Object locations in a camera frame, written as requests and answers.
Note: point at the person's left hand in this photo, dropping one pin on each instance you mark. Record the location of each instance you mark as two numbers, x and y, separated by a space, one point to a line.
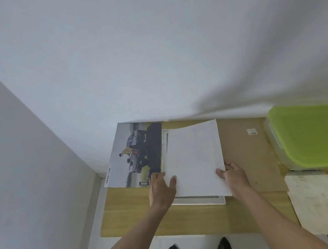
160 191

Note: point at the person's right forearm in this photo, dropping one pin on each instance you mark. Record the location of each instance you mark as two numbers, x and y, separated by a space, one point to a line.
276 223

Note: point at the person's left thumb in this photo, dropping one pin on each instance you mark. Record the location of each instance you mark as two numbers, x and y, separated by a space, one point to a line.
172 183

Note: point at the white paper sheet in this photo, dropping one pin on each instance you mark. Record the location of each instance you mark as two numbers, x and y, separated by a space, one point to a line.
320 203
195 158

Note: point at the clear plastic storage container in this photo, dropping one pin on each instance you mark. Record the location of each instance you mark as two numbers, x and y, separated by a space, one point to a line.
277 150

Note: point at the car poster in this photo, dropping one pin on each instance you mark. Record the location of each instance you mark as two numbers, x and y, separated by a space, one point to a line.
134 153

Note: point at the person's right thumb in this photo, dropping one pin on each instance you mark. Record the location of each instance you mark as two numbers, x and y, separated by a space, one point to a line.
220 173

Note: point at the green plastic container lid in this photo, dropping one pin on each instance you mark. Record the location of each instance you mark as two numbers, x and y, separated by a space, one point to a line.
321 136

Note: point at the crumpled white paper sheet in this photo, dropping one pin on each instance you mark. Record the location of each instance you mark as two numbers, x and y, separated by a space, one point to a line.
320 203

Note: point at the small white sticker label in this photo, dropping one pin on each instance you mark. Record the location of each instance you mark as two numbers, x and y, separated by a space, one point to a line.
252 132

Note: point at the person's right hand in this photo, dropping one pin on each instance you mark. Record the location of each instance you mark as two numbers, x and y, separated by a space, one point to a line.
237 179

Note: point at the white picture frame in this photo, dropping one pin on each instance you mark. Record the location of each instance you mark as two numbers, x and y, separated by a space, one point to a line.
196 201

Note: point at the brown cardboard backing board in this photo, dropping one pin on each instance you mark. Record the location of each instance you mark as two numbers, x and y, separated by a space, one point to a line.
245 152

